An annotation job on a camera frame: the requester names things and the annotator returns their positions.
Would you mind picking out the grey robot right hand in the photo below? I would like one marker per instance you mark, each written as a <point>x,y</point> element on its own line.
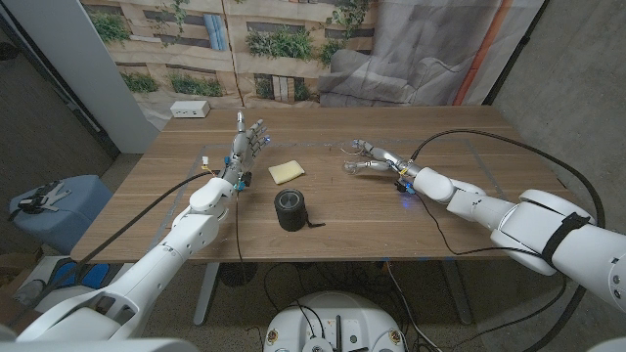
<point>391,157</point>

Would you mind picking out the yellow sponge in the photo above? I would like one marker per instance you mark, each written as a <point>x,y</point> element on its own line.
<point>286,172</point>

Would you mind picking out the white table leg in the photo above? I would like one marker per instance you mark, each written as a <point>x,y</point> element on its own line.
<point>205,298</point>
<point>457,293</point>

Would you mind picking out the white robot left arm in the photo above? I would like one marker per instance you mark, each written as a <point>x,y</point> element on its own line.
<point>161,259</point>

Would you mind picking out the clear glass beaker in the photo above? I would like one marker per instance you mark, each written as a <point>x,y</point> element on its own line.
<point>346,168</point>

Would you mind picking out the blue padded stool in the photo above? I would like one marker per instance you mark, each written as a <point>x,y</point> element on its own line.
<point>73,220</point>

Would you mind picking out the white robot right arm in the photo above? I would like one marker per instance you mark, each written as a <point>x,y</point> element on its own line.
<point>538,225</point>

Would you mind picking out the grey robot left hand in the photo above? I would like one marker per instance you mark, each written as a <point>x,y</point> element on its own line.
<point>240,146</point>

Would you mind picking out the grey and black tool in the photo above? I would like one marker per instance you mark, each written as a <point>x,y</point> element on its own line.
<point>46,198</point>

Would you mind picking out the printed backdrop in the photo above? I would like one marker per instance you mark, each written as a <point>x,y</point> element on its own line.
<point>293,73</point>

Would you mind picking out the white power strip box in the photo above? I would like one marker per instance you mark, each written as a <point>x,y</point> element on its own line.
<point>190,109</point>

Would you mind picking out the white robot torso base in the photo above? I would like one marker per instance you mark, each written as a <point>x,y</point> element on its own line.
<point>332,313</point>

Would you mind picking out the black cylindrical speaker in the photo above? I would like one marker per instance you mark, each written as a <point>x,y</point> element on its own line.
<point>291,215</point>

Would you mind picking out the black round floor fan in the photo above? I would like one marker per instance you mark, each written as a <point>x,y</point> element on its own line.
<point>238,274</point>

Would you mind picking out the cardboard box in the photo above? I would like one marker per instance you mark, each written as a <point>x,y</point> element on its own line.
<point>14,266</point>

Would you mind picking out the white pillar panel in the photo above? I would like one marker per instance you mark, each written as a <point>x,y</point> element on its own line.
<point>83,58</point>

